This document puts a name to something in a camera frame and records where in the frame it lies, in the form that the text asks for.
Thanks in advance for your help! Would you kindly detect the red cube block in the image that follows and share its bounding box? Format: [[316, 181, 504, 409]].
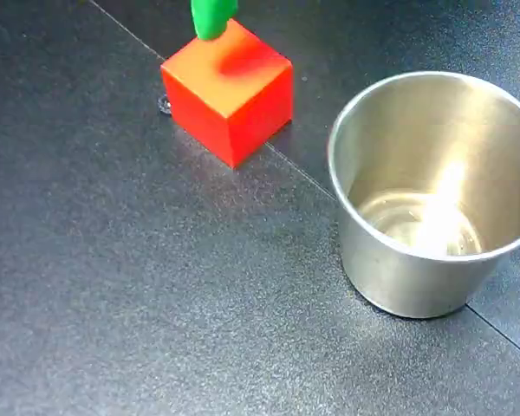
[[159, 18, 295, 170]]

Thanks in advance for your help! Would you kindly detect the stainless steel cup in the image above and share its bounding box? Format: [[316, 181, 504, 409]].
[[328, 70, 520, 320]]

